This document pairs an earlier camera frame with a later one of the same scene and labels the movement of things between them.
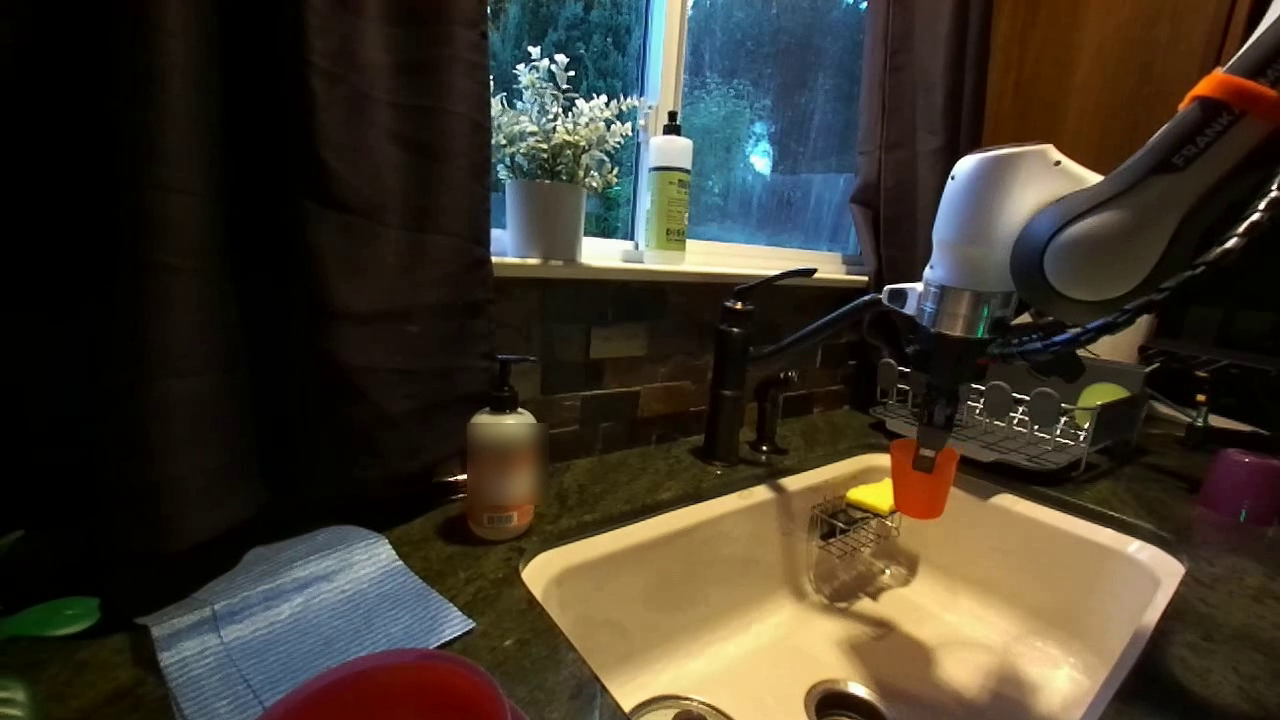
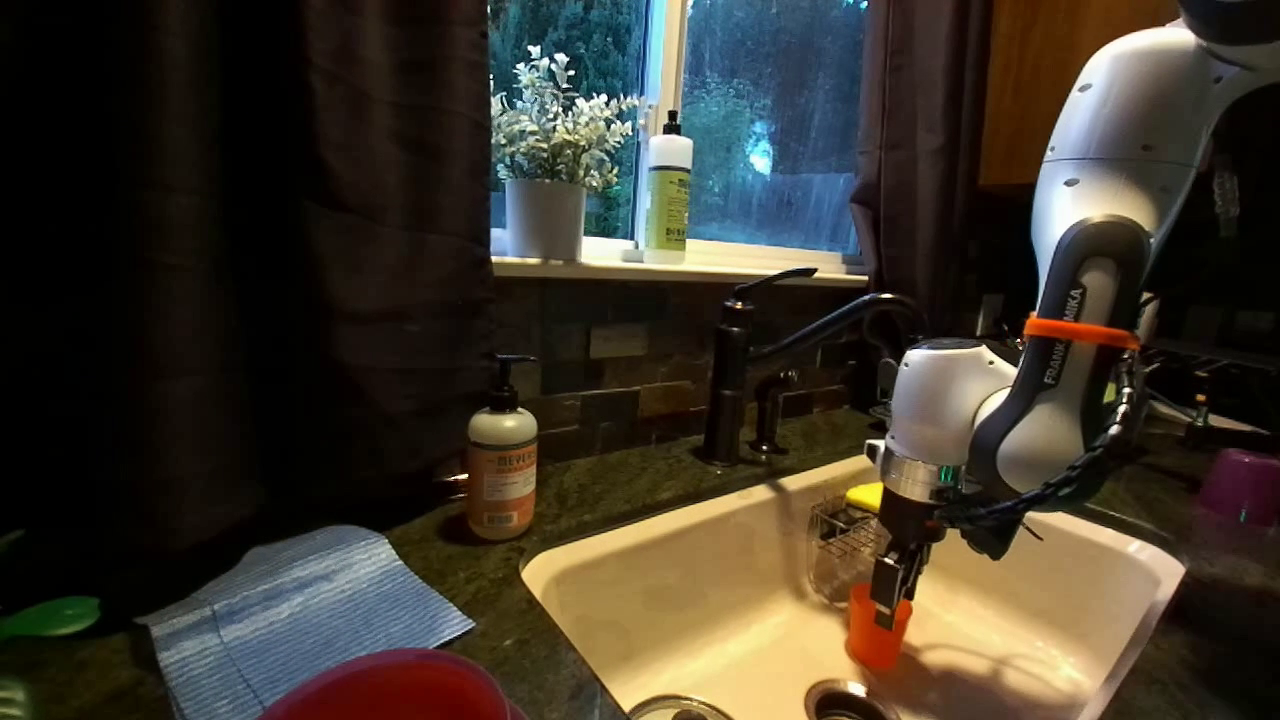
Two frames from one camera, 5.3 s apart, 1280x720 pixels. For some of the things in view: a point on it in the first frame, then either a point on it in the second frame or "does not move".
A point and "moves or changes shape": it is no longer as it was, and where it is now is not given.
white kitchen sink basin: x=1022 y=607 does not move
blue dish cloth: x=285 y=607 does not move
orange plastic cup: x=922 y=494 moves or changes shape
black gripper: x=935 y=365 -> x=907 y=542
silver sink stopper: x=674 y=706 does not move
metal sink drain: x=842 y=697 does not move
